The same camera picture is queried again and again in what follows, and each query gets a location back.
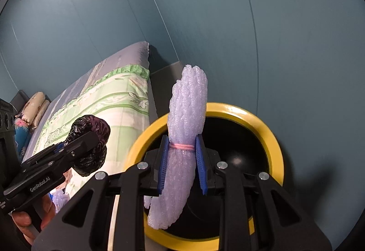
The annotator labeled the dark headboard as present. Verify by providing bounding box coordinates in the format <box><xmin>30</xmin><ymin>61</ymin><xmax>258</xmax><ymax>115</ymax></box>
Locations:
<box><xmin>11</xmin><ymin>90</ymin><xmax>30</xmax><ymax>110</ymax></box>

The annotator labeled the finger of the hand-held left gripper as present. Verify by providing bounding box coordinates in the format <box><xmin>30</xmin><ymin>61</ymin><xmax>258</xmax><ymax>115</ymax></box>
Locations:
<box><xmin>34</xmin><ymin>141</ymin><xmax>70</xmax><ymax>162</ymax></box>
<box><xmin>22</xmin><ymin>131</ymin><xmax>99</xmax><ymax>184</ymax></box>

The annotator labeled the black plastic bag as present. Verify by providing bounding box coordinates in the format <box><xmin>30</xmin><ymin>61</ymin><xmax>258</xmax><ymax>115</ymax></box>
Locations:
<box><xmin>68</xmin><ymin>115</ymin><xmax>111</xmax><ymax>177</ymax></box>

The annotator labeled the purple foam net roll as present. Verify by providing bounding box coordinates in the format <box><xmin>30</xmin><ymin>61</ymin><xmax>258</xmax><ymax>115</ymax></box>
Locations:
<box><xmin>147</xmin><ymin>64</ymin><xmax>209</xmax><ymax>230</ymax></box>

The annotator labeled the person's left hand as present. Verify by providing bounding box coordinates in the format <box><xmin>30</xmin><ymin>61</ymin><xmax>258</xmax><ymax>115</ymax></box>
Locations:
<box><xmin>12</xmin><ymin>196</ymin><xmax>56</xmax><ymax>243</ymax></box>

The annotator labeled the yellow-rimmed black bin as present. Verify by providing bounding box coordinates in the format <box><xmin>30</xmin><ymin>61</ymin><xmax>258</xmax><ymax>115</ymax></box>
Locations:
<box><xmin>123</xmin><ymin>102</ymin><xmax>284</xmax><ymax>243</ymax></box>

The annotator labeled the pink rubber band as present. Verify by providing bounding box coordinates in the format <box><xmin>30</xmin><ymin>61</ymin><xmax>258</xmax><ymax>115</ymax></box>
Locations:
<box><xmin>168</xmin><ymin>143</ymin><xmax>197</xmax><ymax>151</ymax></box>

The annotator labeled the floral pillow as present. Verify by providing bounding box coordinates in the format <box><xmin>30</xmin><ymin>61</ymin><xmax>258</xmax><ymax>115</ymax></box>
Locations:
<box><xmin>21</xmin><ymin>92</ymin><xmax>51</xmax><ymax>129</ymax></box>

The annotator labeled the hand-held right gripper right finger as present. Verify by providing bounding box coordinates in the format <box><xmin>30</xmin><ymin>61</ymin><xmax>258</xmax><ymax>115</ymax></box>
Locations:
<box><xmin>195</xmin><ymin>134</ymin><xmax>333</xmax><ymax>251</ymax></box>

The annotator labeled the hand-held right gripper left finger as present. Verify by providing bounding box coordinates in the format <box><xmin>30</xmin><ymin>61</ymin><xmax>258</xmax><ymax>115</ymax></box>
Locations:
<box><xmin>31</xmin><ymin>134</ymin><xmax>172</xmax><ymax>251</ymax></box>

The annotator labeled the green floral bed blanket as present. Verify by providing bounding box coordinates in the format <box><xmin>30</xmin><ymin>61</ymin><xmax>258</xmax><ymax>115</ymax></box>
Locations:
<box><xmin>21</xmin><ymin>41</ymin><xmax>159</xmax><ymax>214</ymax></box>

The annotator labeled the pale foam fruit net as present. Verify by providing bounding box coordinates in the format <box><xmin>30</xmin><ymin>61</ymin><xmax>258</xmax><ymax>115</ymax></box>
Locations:
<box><xmin>51</xmin><ymin>190</ymin><xmax>70</xmax><ymax>213</ymax></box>

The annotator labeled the grey bed frame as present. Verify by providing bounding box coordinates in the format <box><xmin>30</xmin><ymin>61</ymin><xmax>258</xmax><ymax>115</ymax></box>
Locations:
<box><xmin>148</xmin><ymin>61</ymin><xmax>183</xmax><ymax>126</ymax></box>

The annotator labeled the blue floral cloth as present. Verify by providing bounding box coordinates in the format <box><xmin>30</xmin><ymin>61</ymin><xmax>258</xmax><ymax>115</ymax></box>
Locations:
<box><xmin>14</xmin><ymin>119</ymin><xmax>32</xmax><ymax>156</ymax></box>

